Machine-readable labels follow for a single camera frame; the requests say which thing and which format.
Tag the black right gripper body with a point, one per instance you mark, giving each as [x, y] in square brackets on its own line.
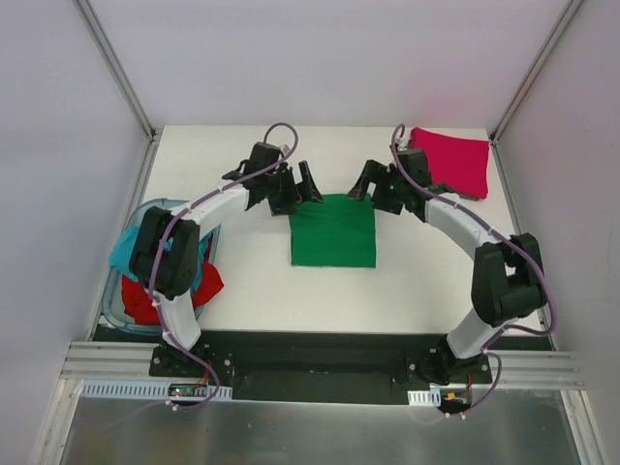
[379, 182]

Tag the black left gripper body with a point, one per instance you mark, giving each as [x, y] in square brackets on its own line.
[292, 188]

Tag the green t shirt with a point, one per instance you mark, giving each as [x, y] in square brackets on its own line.
[339, 232]

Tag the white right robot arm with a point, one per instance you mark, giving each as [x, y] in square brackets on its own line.
[507, 280]

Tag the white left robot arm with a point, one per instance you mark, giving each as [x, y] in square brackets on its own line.
[232, 196]

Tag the folded grey t shirt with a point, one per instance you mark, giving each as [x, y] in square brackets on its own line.
[469, 198]

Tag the folded magenta t shirt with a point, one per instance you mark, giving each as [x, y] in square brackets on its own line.
[458, 162]

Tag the teal t shirt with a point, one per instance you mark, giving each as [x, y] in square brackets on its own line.
[121, 252]

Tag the red t shirt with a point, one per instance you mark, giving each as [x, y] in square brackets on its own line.
[139, 307]

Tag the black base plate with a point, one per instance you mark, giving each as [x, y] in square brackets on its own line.
[344, 368]

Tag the right white cable duct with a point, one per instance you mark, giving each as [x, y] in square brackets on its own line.
[424, 398]

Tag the white cable duct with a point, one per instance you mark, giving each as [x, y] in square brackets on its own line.
[424, 398]
[128, 390]

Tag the aluminium front rail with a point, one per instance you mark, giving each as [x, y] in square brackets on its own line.
[107, 361]

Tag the right aluminium frame post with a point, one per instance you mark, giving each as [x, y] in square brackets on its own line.
[553, 39]

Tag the aluminium frame post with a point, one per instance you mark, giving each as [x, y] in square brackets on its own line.
[115, 68]
[553, 39]

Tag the left aluminium frame post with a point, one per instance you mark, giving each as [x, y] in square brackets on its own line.
[115, 68]

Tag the left white cable duct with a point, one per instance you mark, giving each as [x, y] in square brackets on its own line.
[128, 390]

